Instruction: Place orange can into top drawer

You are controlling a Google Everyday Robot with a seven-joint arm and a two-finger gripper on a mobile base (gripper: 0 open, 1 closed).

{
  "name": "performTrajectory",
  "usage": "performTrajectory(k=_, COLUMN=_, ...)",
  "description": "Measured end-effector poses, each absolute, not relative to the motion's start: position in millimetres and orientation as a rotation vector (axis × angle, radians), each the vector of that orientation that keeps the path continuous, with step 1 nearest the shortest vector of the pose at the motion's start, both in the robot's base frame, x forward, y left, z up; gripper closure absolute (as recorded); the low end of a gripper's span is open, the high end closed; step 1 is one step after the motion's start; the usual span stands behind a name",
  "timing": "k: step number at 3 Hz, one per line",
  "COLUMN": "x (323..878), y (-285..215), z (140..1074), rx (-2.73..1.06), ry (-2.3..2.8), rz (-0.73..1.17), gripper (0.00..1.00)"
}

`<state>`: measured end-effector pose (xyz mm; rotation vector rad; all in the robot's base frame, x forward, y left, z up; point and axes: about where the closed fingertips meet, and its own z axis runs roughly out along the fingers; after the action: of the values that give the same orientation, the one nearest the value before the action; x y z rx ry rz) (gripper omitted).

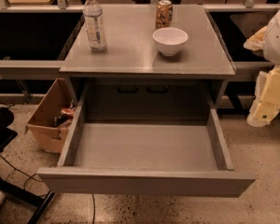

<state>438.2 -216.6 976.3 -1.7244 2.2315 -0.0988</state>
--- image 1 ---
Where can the white ceramic bowl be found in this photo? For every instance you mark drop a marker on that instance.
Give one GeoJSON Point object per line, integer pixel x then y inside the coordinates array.
{"type": "Point", "coordinates": [169, 41]}

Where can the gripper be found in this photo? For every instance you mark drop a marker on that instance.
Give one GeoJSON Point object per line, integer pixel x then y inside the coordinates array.
{"type": "Point", "coordinates": [277, 39]}

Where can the grey metal cabinet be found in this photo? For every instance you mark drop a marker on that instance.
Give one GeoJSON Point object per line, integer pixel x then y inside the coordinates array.
{"type": "Point", "coordinates": [132, 82]}

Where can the orange patterned can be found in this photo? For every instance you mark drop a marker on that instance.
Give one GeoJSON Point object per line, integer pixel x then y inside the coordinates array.
{"type": "Point", "coordinates": [164, 14]}

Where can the brown cardboard box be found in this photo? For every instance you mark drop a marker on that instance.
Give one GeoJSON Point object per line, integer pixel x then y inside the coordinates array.
{"type": "Point", "coordinates": [41, 123]}

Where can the open grey top drawer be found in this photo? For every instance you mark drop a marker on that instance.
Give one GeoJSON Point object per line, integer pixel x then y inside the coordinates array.
{"type": "Point", "coordinates": [146, 140]}

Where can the red snack packet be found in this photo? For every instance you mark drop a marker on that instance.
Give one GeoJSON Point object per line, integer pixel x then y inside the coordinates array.
{"type": "Point", "coordinates": [64, 118]}

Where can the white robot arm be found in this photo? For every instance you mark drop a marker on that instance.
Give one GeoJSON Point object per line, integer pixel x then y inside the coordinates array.
{"type": "Point", "coordinates": [271, 50]}

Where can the black chair base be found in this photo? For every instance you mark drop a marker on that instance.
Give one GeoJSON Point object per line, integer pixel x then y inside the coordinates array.
{"type": "Point", "coordinates": [18, 164]}

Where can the clear plastic water bottle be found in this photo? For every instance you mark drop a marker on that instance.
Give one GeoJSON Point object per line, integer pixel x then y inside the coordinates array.
{"type": "Point", "coordinates": [94, 21]}

